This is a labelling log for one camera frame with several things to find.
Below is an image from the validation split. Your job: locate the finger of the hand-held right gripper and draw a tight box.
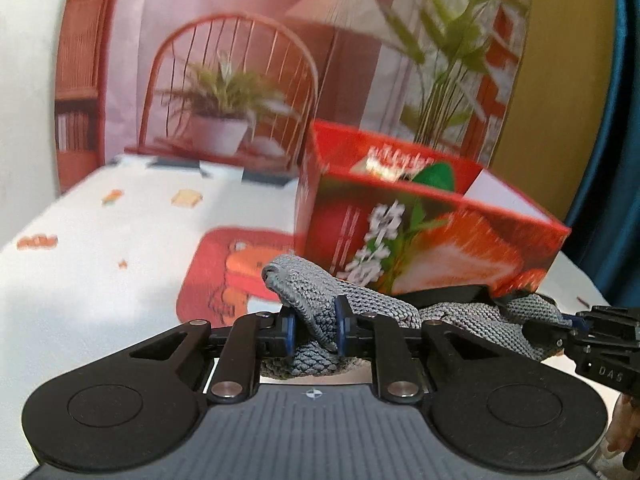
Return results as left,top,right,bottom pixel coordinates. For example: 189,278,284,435
562,305,640,350
520,321,582,362

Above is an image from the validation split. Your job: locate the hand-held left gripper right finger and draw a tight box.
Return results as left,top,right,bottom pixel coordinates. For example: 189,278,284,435
333,295,506,405

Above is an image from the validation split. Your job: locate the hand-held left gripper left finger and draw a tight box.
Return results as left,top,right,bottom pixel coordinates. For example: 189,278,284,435
128,306,299,405

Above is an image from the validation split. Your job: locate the grey knitted cloth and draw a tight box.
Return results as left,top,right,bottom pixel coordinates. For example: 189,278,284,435
260,254,574,379

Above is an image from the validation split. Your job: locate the red strawberry cardboard box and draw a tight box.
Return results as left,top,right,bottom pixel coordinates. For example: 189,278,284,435
294,121,572,298

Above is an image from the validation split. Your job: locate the person's right hand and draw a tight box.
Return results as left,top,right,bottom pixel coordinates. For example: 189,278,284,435
604,393,640,467

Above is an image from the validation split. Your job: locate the black eye mask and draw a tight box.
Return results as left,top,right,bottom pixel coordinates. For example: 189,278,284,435
395,284,497,312

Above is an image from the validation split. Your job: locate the blue curtain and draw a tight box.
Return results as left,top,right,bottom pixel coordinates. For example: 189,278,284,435
564,0,640,307

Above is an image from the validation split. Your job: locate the bear printed tablecloth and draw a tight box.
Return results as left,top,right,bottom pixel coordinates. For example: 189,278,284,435
0,152,613,466

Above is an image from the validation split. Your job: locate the wall poster with plants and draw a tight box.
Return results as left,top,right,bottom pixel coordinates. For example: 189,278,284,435
54,0,534,196

